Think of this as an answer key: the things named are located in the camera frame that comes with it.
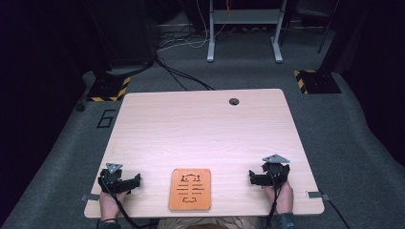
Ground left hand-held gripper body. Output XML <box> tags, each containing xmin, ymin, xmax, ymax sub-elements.
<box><xmin>97</xmin><ymin>162</ymin><xmax>136</xmax><ymax>196</ymax></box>

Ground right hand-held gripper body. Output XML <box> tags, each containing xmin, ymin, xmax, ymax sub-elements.
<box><xmin>256</xmin><ymin>154</ymin><xmax>291</xmax><ymax>191</ymax></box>

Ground person's left hand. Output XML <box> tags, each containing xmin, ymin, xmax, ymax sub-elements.
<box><xmin>98</xmin><ymin>189</ymin><xmax>129</xmax><ymax>221</ymax></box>

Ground person's right hand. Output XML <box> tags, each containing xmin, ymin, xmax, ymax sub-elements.
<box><xmin>262</xmin><ymin>180</ymin><xmax>295</xmax><ymax>215</ymax></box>

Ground orange wooden cutout board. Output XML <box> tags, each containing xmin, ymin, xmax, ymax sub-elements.
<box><xmin>168</xmin><ymin>168</ymin><xmax>212</xmax><ymax>212</ymax></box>

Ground person's lap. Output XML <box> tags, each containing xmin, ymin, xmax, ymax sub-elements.
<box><xmin>157</xmin><ymin>216</ymin><xmax>267</xmax><ymax>229</ymax></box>

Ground black striped stand base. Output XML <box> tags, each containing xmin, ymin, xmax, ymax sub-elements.
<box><xmin>292</xmin><ymin>69</ymin><xmax>342</xmax><ymax>95</ymax></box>
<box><xmin>86</xmin><ymin>74</ymin><xmax>132</xmax><ymax>103</ymax></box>

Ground black cabinet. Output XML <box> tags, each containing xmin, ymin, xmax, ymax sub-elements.
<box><xmin>83</xmin><ymin>0</ymin><xmax>158</xmax><ymax>73</ymax></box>

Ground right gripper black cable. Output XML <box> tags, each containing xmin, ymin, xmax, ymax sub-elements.
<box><xmin>266</xmin><ymin>171</ymin><xmax>283</xmax><ymax>229</ymax></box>

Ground black clamp cable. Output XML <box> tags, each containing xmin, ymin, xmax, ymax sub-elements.
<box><xmin>327</xmin><ymin>198</ymin><xmax>352</xmax><ymax>229</ymax></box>

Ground black floor cables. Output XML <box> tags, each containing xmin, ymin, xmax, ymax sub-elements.
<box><xmin>154</xmin><ymin>55</ymin><xmax>216</xmax><ymax>92</ymax></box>

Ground white floor cables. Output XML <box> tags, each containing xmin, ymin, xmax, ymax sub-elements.
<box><xmin>156</xmin><ymin>0</ymin><xmax>227</xmax><ymax>53</ymax></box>

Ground white metal desk frame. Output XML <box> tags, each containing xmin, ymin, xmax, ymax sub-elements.
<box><xmin>205</xmin><ymin>0</ymin><xmax>288</xmax><ymax>64</ymax></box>

